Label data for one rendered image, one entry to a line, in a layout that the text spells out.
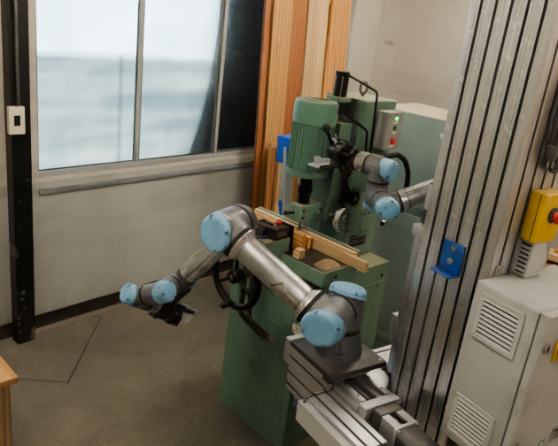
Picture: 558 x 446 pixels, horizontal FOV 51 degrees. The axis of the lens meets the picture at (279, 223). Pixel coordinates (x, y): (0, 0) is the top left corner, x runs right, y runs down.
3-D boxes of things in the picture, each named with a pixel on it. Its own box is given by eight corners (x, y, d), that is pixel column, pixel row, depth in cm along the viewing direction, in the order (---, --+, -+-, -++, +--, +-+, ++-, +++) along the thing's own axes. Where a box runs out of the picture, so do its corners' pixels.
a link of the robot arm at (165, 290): (179, 272, 204) (157, 278, 210) (158, 283, 195) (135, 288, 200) (186, 294, 205) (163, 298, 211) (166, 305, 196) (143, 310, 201)
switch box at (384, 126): (372, 147, 252) (378, 110, 246) (385, 145, 259) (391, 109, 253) (383, 150, 248) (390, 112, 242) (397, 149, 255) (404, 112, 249)
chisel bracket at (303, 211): (286, 220, 250) (289, 202, 247) (308, 216, 260) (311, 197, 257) (298, 226, 245) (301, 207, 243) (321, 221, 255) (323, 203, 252)
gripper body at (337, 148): (336, 136, 218) (361, 143, 210) (342, 153, 224) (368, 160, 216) (323, 149, 215) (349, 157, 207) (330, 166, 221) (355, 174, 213)
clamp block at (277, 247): (240, 251, 242) (243, 231, 239) (264, 245, 251) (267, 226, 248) (265, 265, 233) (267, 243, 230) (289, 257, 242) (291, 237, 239)
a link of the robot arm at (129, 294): (133, 302, 198) (115, 305, 203) (156, 310, 207) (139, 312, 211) (135, 280, 201) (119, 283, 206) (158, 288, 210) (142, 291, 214)
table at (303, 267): (205, 240, 258) (207, 226, 256) (257, 228, 279) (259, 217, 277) (305, 294, 219) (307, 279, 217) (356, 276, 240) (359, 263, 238)
